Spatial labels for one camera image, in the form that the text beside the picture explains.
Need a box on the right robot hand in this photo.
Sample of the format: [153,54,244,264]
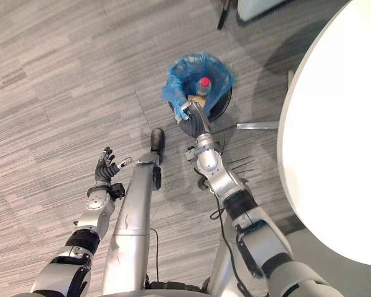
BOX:
[178,101,213,138]

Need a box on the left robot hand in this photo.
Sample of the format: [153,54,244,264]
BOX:
[94,147,133,186]

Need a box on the blue plastic trash bag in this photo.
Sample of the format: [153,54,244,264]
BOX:
[161,51,236,121]

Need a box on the small black trash bin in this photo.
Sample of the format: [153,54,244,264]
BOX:
[168,85,233,123]

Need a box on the white round tea table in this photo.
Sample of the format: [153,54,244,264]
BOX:
[276,0,371,267]

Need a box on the brown cardboard scrap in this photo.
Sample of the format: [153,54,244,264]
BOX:
[186,94,208,108]

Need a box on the plastic bottle with red cap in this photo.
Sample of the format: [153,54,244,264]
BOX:
[195,77,211,97]

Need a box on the dark robot left foot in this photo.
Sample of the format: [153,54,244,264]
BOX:
[150,127,166,165]

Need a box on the silver robot left leg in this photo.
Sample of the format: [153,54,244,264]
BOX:
[101,152,162,296]

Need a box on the silver robot leg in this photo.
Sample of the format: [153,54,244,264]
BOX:
[207,213,270,297]
[101,152,162,296]

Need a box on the metal table leg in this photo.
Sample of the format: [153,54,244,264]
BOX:
[236,122,279,130]

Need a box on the black chair leg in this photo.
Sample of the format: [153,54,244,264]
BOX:
[216,0,232,31]

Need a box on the white furniture base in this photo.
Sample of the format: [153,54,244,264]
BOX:
[236,0,297,23]

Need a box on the silver robot right leg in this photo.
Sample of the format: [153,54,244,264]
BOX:
[207,213,270,297]

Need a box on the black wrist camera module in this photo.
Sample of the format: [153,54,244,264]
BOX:
[108,183,126,200]

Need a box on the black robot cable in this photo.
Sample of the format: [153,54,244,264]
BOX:
[149,228,160,283]

